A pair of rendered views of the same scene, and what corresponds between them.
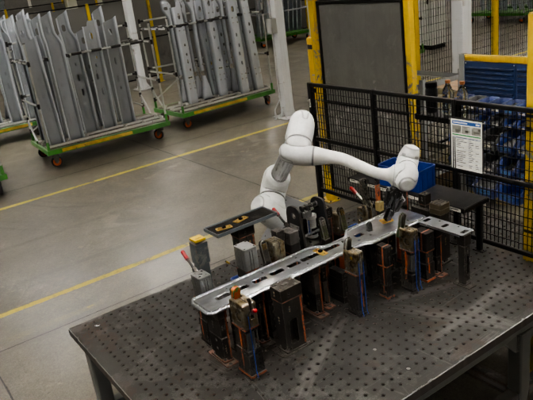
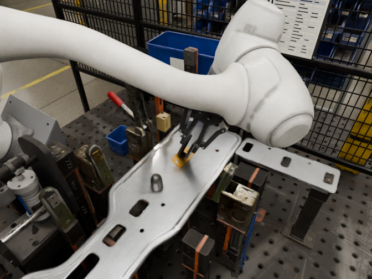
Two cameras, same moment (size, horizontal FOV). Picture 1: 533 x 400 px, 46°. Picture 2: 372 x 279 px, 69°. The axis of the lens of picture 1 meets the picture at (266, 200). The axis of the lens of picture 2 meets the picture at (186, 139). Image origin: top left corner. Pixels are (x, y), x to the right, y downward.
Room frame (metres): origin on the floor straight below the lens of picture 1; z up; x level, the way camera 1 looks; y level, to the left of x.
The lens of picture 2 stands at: (2.58, -0.40, 1.57)
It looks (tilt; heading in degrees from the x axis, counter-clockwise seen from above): 41 degrees down; 336
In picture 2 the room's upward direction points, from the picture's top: straight up
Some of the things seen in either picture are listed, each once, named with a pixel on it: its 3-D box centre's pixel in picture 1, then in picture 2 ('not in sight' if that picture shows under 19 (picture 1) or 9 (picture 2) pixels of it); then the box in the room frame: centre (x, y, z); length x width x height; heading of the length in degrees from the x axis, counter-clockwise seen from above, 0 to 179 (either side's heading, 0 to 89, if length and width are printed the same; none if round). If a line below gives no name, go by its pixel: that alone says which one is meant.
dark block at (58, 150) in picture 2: (327, 241); (77, 201); (3.15, -0.30, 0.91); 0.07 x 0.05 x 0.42; 33
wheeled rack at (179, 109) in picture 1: (208, 63); not in sight; (10.97, 0.66, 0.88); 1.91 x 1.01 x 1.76; 125
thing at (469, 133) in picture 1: (467, 145); (293, 11); (3.32, -1.14, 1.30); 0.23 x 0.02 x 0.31; 33
